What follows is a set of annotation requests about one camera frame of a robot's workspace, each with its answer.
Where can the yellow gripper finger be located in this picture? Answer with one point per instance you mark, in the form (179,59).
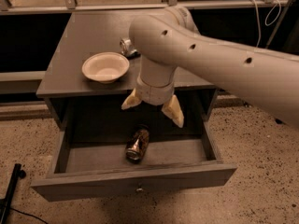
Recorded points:
(173,111)
(131,101)

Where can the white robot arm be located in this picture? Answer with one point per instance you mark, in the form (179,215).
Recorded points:
(168,39)

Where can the silver green soda can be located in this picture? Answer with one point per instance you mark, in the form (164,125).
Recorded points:
(127,48)

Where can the black stand leg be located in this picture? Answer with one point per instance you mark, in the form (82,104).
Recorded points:
(5,203)

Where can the white paper bowl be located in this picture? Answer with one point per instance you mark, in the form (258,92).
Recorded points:
(105,67)

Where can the grey wooden cabinet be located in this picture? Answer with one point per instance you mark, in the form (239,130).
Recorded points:
(87,34)

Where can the grey open drawer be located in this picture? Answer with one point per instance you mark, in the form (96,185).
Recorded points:
(81,171)

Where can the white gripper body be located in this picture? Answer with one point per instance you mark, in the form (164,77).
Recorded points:
(153,94)

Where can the orange soda can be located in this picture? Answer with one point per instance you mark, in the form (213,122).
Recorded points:
(138,144)

